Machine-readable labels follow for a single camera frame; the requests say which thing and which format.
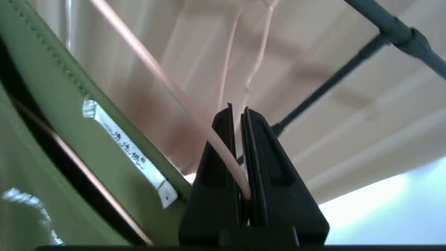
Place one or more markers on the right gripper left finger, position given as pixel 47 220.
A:
pixel 209 209

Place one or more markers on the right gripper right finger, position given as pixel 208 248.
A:
pixel 282 202

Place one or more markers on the green long-sleeved shirt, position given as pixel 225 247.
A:
pixel 69 104

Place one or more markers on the black clothes rack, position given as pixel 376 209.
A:
pixel 414 40

